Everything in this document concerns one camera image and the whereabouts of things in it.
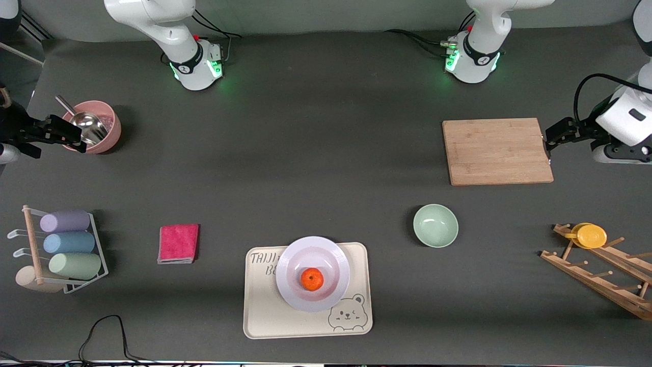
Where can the purple cup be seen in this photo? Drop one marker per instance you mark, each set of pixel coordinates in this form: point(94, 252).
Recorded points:
point(66, 221)

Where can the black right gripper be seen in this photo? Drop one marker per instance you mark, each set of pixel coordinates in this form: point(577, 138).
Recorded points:
point(15, 127)

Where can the pink bowl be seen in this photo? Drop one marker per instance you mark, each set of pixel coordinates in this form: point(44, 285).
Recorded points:
point(112, 137)

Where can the light green bowl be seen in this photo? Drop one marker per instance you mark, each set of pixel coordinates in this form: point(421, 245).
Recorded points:
point(435, 226)

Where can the yellow mug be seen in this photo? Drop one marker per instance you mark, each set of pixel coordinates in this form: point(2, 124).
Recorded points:
point(591, 236)

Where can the green cup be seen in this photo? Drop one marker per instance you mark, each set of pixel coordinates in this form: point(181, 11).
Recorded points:
point(76, 265)

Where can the white round plate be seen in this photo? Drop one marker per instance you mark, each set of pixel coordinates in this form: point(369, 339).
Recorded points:
point(310, 255)

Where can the blue cup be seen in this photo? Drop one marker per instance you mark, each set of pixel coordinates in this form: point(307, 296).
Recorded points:
point(70, 242)

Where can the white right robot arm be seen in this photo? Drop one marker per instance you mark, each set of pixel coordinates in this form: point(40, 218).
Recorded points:
point(191, 61)

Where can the metal scoop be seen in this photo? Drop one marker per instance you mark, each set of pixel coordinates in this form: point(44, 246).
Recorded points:
point(91, 125)

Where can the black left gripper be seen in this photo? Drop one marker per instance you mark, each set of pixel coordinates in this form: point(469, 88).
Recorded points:
point(583, 129)

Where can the beige cup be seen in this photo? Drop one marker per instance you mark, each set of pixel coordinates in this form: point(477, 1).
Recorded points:
point(25, 280)

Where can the beige bear print tray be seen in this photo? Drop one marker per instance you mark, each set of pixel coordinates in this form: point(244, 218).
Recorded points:
point(265, 316)

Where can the orange fruit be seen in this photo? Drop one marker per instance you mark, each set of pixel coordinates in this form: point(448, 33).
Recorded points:
point(312, 279)

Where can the pink folded cloth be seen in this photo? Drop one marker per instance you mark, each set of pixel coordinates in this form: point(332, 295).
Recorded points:
point(178, 243)

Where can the wooden mug rack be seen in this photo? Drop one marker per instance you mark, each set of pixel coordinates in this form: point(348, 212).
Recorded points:
point(591, 278)

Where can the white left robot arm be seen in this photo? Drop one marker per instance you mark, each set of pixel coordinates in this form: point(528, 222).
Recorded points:
point(479, 56)

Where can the wooden cutting board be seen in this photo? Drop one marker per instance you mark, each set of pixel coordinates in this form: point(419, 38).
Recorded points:
point(489, 148)

